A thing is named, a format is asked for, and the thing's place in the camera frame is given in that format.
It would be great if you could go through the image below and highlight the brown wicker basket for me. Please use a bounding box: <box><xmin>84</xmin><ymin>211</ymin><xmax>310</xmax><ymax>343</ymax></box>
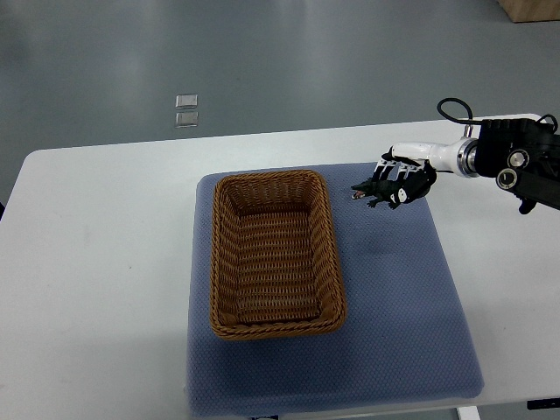
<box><xmin>209</xmin><ymin>169</ymin><xmax>347</xmax><ymax>340</ymax></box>

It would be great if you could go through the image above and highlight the black cable loop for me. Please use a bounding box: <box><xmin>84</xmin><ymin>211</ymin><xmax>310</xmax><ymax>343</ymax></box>
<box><xmin>437</xmin><ymin>97</ymin><xmax>476</xmax><ymax>128</ymax></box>

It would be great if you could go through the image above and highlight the white table leg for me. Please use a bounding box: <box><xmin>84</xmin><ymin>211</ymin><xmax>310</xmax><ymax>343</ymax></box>
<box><xmin>456</xmin><ymin>406</ymin><xmax>481</xmax><ymax>420</ymax></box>

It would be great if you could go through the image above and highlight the dark toy crocodile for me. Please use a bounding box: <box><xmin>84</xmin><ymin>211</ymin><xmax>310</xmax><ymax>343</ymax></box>
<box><xmin>351</xmin><ymin>178</ymin><xmax>410</xmax><ymax>209</ymax></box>

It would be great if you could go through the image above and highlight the blue grey cloth mat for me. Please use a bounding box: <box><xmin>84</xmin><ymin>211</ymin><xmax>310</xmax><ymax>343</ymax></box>
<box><xmin>186</xmin><ymin>163</ymin><xmax>483</xmax><ymax>417</ymax></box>

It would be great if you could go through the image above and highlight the upper metal floor plate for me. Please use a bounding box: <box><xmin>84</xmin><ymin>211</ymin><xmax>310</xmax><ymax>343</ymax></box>
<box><xmin>175</xmin><ymin>94</ymin><xmax>198</xmax><ymax>109</ymax></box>

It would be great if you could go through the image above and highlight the lower metal floor plate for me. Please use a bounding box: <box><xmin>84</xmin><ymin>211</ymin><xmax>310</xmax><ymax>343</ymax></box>
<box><xmin>175</xmin><ymin>111</ymin><xmax>199</xmax><ymax>128</ymax></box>

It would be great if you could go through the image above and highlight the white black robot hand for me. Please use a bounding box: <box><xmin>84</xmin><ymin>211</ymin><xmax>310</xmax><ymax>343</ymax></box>
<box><xmin>372</xmin><ymin>142</ymin><xmax>466</xmax><ymax>204</ymax></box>

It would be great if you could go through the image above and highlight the metal floor plate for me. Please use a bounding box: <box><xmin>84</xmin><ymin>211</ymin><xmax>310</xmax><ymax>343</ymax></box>
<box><xmin>175</xmin><ymin>111</ymin><xmax>199</xmax><ymax>128</ymax></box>
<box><xmin>175</xmin><ymin>94</ymin><xmax>198</xmax><ymax>109</ymax></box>

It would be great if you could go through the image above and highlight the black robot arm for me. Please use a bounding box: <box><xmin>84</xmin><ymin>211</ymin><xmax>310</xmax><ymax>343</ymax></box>
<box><xmin>373</xmin><ymin>115</ymin><xmax>559</xmax><ymax>214</ymax></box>

